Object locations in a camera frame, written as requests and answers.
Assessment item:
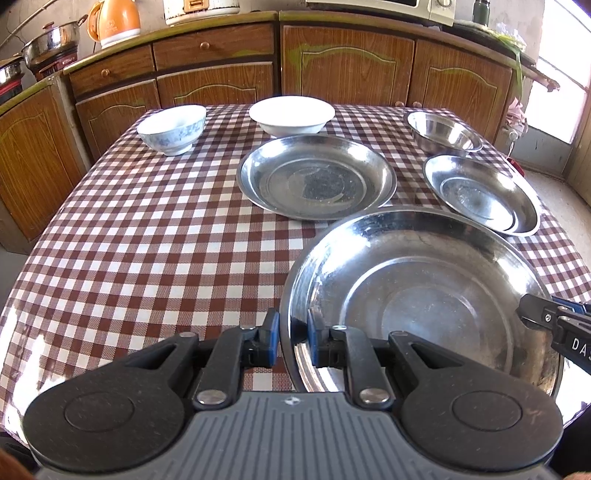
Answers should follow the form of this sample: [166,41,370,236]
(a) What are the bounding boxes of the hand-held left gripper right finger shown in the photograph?
[307,310,468,411]

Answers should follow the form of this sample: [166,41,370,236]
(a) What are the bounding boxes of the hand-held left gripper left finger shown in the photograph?
[117,308,280,412]

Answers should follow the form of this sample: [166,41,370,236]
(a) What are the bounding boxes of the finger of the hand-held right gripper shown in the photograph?
[551,296,591,317]
[518,294,561,325]

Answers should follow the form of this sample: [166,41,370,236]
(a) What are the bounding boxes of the large steel basin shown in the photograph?
[279,207,566,398]

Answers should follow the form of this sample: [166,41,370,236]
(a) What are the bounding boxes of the small steel plate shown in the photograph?
[423,154,542,237]

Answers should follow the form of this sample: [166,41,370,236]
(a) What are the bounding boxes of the medium steel plate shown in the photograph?
[236,135,398,221]

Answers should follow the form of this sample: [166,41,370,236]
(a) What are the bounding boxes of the steel bowl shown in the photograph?
[406,111,484,155]

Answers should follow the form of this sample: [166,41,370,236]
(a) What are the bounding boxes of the plain white bowl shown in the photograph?
[249,96,335,138]

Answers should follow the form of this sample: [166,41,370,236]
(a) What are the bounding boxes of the blue patterned white bowl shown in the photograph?
[137,104,207,157]

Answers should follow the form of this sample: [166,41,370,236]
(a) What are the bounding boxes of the brown white checkered tablecloth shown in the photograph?
[0,104,591,444]

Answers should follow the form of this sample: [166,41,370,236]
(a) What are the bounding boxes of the pink cloth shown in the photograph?
[505,97,527,127]

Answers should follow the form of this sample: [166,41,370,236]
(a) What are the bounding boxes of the wooden cabinet door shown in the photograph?
[76,80,160,160]
[0,85,84,241]
[283,25,415,107]
[411,41,513,139]
[157,62,275,109]

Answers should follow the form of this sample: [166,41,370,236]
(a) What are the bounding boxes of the glazed door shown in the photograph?
[526,0,591,144]

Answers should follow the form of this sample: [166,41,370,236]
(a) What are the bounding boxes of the green onions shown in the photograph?
[492,32,527,97]

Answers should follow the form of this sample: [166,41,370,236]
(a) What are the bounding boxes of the clear plastic bag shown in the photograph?
[492,28,527,47]

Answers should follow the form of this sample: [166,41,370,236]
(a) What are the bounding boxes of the two-door wooden cabinet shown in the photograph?
[279,11,525,153]

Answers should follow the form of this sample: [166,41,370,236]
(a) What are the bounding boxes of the wooden cabinet with drawers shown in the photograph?
[65,11,280,162]

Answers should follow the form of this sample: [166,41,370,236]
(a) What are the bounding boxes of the wide wooden drawer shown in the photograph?
[154,24,275,70]

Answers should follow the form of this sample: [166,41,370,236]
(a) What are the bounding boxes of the single-door wooden cabinet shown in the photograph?
[0,76,90,254]

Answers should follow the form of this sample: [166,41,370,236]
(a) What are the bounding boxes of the narrow wooden drawer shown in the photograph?
[69,46,155,97]

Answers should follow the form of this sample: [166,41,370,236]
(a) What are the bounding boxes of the white rice cooker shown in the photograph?
[164,0,241,26]

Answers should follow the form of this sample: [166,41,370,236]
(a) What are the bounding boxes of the cream microwave oven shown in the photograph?
[305,0,455,26]

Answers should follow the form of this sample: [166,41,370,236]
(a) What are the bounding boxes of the red black induction cooker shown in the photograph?
[34,53,79,81]

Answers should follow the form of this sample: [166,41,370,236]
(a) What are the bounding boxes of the orange electric kettle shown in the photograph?
[87,0,141,49]

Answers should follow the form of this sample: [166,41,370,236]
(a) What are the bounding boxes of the red electric stove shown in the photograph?
[0,78,24,104]

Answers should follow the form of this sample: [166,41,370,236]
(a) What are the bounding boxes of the steel pot with glass lid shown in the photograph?
[21,16,88,70]

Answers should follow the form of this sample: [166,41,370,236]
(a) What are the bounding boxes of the steel pot with brown lid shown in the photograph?
[0,58,26,86]

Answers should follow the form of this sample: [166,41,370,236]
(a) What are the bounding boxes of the white wall conduit pipe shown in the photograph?
[0,9,54,49]

